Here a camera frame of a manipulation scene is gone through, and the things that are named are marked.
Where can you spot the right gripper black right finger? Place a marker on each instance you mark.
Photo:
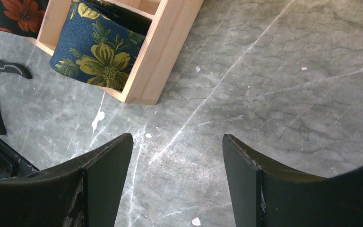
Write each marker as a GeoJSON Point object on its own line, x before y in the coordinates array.
{"type": "Point", "coordinates": [267, 193]}

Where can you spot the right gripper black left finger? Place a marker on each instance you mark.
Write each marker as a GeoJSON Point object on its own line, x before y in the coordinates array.
{"type": "Point", "coordinates": [82, 192]}

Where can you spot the wooden compartment organizer box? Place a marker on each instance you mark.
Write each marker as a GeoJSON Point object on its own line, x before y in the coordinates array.
{"type": "Point", "coordinates": [171, 21]}

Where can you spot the blue rolled tie yellow flowers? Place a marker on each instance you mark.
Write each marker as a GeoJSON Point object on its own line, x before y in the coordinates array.
{"type": "Point", "coordinates": [99, 43]}

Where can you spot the dark rolled tie orange pattern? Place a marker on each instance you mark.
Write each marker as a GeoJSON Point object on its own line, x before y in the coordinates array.
{"type": "Point", "coordinates": [22, 17]}

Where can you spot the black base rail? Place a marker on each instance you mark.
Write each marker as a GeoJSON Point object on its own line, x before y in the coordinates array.
{"type": "Point", "coordinates": [3, 159]}

